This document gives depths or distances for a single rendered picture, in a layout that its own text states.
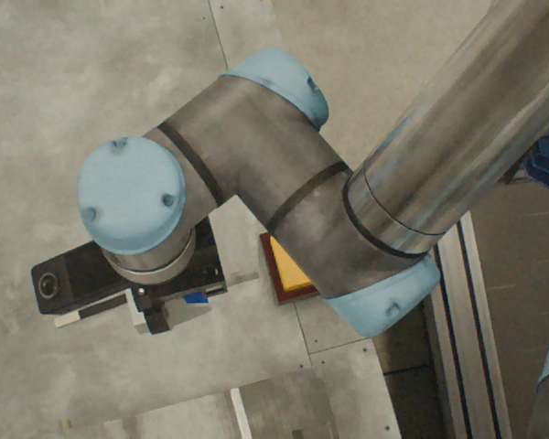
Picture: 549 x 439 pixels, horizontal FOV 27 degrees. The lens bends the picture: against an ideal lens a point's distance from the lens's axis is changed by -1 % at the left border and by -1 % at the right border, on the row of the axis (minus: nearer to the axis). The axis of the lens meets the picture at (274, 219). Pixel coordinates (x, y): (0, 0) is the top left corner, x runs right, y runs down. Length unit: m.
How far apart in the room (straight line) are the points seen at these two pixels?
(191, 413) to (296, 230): 0.41
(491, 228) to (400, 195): 1.20
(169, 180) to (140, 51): 0.60
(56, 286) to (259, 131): 0.27
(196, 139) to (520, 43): 0.26
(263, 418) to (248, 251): 0.21
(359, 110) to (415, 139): 1.47
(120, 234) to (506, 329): 1.19
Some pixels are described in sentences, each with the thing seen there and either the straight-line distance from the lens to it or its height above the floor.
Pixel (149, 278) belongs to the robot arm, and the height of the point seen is 1.17.
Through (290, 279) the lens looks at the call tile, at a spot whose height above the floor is 0.84.
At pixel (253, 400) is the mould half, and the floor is 0.89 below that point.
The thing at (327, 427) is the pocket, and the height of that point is 0.86.
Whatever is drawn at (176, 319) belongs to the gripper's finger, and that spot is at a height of 0.98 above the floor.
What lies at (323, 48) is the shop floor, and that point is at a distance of 2.25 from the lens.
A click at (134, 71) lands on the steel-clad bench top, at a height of 0.80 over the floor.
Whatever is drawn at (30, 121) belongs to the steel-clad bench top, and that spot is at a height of 0.80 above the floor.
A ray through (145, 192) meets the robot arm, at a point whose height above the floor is 1.30.
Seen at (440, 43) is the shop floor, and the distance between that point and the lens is 2.27.
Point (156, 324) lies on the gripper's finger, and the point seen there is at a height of 1.04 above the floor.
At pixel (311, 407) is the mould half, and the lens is 1.17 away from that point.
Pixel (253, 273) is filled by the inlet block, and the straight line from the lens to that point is 1.16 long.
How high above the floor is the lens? 2.06
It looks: 75 degrees down
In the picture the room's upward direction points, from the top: 1 degrees counter-clockwise
